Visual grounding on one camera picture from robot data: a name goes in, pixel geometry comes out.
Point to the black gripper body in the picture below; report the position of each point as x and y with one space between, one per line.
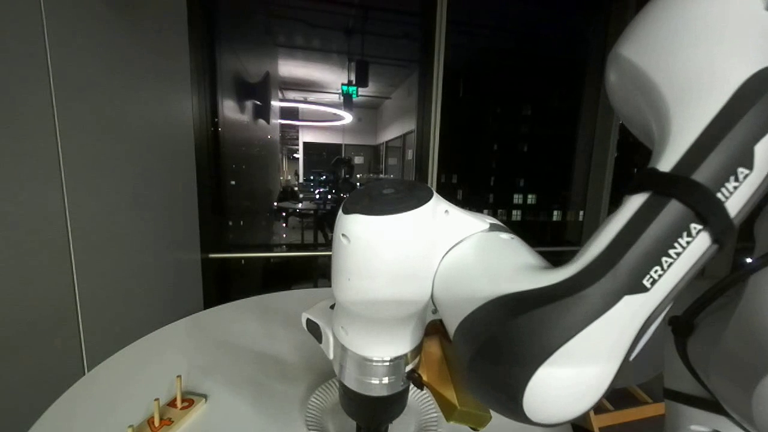
372 410

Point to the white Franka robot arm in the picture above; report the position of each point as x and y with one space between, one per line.
399 272

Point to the wooden peg board toy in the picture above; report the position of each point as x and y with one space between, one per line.
171 410

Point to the wooden chair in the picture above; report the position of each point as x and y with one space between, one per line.
632 411

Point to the green exit sign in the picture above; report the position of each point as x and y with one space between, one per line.
348 90

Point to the grey window post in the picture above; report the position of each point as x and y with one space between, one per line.
438 81

